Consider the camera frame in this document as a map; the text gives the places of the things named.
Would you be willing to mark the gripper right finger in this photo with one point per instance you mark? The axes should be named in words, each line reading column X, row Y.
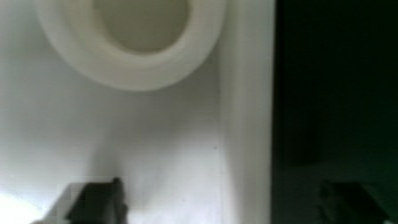
column 347, row 205

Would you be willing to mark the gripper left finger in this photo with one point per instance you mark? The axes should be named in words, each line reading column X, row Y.
column 91, row 204

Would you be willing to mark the white square tabletop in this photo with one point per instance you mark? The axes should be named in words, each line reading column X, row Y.
column 178, row 140

